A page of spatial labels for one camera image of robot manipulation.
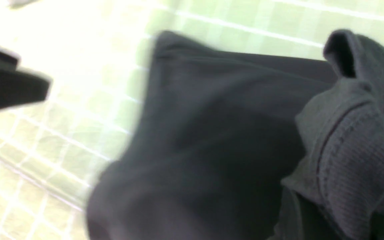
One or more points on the light green checkered table mat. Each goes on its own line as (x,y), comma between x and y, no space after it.
(96,53)

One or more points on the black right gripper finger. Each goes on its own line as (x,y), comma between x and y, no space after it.
(18,87)

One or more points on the dark gray long-sleeved shirt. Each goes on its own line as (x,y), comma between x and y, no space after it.
(234,146)

